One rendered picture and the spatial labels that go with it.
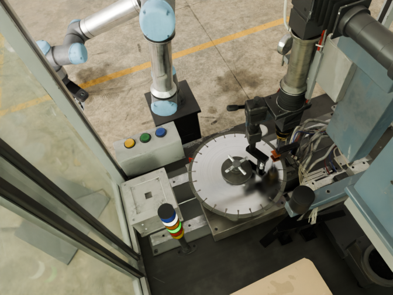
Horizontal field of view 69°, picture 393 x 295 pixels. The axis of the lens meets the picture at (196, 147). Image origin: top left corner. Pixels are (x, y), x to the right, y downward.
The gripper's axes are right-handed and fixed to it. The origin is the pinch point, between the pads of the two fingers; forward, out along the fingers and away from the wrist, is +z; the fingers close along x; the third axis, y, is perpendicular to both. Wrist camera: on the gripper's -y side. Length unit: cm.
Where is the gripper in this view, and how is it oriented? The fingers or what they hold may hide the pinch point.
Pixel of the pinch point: (83, 109)
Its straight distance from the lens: 147.3
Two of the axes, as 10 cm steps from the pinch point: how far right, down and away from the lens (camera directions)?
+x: -5.1, 7.5, -4.2
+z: 1.1, 5.4, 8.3
